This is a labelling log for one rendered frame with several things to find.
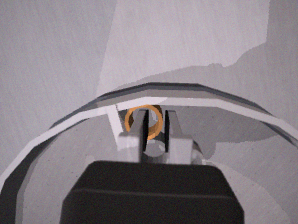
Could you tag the bronze bushing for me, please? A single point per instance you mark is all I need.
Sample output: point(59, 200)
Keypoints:
point(152, 131)

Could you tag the grey metal ring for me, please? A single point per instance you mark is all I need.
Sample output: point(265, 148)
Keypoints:
point(159, 139)
point(198, 160)

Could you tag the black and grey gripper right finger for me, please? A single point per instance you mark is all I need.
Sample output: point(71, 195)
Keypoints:
point(178, 146)

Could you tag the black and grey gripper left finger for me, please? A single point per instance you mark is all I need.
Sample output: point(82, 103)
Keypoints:
point(131, 144)

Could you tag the grey round turning table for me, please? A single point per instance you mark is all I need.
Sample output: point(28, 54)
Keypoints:
point(258, 163)

